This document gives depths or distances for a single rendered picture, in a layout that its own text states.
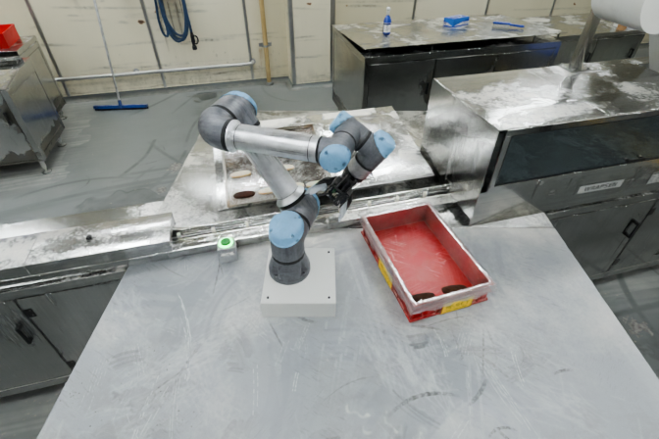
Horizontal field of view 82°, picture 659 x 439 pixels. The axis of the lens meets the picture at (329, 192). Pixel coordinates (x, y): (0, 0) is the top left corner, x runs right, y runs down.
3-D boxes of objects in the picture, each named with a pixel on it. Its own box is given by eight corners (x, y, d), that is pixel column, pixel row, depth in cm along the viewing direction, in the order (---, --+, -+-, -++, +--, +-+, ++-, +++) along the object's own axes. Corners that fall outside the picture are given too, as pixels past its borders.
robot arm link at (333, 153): (177, 121, 105) (346, 146, 93) (198, 104, 113) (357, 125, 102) (186, 155, 112) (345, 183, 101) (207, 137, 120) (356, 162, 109)
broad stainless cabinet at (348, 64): (358, 158, 362) (365, 49, 299) (329, 110, 441) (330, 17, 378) (531, 133, 401) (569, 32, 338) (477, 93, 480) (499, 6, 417)
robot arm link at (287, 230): (265, 258, 129) (261, 229, 121) (280, 231, 139) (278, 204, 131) (297, 266, 126) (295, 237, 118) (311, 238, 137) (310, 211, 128)
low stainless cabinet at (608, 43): (528, 107, 450) (552, 37, 401) (487, 80, 515) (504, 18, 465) (616, 96, 477) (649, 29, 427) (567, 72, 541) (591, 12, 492)
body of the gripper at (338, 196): (320, 195, 120) (342, 170, 114) (328, 183, 127) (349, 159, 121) (338, 210, 121) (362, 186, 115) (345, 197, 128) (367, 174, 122)
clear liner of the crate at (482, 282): (408, 326, 128) (412, 309, 122) (357, 230, 164) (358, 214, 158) (491, 302, 136) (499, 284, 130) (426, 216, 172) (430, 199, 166)
